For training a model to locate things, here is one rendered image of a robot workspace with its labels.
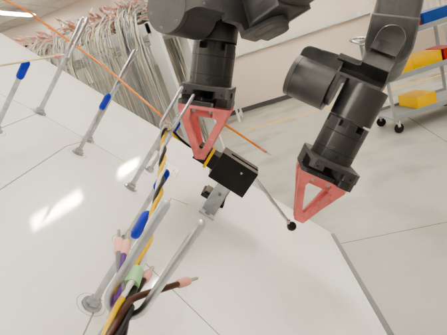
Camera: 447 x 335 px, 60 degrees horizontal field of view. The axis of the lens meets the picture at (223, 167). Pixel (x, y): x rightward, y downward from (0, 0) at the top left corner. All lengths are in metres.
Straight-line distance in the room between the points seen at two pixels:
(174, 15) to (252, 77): 8.13
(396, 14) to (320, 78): 0.12
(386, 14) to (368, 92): 0.10
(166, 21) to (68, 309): 0.31
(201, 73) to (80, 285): 0.30
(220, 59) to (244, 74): 8.07
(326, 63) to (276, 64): 7.99
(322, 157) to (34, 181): 0.33
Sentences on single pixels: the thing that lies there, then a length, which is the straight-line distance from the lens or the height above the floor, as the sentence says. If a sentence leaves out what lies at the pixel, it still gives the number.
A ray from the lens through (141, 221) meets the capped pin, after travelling 0.27.
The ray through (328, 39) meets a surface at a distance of 8.56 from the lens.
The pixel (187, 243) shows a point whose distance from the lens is 0.16.
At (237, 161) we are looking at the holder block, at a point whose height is 1.16.
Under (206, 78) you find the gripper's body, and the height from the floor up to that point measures 1.28.
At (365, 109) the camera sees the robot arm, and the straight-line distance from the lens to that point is 0.52.
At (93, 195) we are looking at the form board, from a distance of 0.44.
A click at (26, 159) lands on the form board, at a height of 1.26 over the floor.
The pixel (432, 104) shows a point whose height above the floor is 0.19.
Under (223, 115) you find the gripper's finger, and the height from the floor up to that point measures 1.23.
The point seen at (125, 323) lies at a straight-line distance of 0.17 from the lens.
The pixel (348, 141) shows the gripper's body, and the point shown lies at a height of 1.15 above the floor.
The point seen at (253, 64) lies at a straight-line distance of 8.55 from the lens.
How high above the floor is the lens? 1.30
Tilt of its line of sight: 15 degrees down
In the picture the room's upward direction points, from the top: 18 degrees counter-clockwise
